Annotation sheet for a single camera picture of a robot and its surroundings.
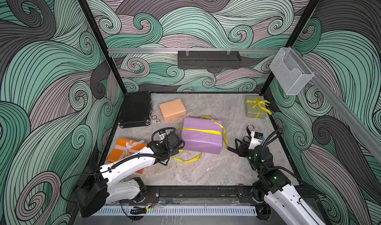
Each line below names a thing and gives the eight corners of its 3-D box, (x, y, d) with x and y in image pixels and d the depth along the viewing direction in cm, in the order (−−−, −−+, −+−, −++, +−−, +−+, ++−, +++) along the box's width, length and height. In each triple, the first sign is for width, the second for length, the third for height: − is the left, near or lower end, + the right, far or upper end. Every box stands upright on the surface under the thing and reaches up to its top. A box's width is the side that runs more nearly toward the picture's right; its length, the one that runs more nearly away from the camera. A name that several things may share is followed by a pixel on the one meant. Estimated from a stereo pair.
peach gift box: (165, 123, 104) (164, 119, 99) (159, 108, 112) (158, 104, 108) (187, 115, 108) (187, 111, 104) (179, 102, 117) (179, 97, 113)
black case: (121, 129, 99) (118, 125, 95) (126, 98, 118) (124, 93, 114) (152, 125, 101) (150, 121, 97) (152, 95, 120) (150, 90, 116)
